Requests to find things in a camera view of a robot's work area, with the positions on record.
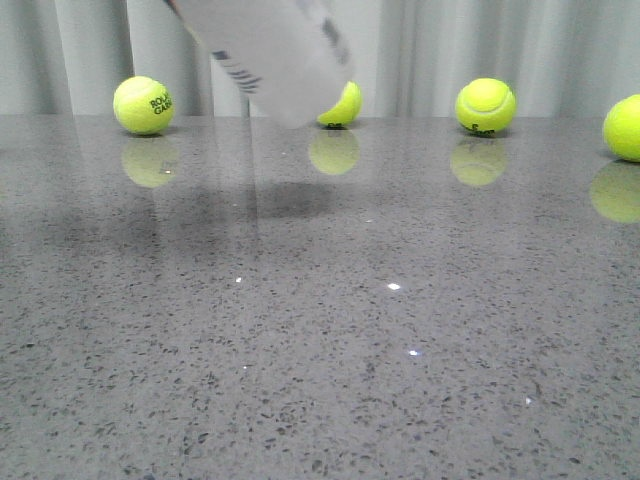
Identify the middle yellow tennis ball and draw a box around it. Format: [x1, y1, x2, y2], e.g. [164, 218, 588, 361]
[317, 81, 362, 128]

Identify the grey white curtain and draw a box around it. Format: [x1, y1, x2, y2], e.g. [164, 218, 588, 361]
[1, 1, 639, 117]

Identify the far right yellow tennis ball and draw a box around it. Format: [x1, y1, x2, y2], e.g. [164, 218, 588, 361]
[602, 94, 640, 162]

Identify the yellow tennis ball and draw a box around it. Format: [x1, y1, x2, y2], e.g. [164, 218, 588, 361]
[317, 81, 362, 128]
[113, 76, 174, 135]
[455, 78, 517, 135]
[602, 94, 640, 162]

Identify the left yellow tennis ball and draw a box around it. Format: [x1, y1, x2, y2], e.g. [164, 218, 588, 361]
[113, 76, 174, 135]

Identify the white blue tennis ball can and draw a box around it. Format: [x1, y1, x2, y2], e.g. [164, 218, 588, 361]
[168, 1, 354, 128]

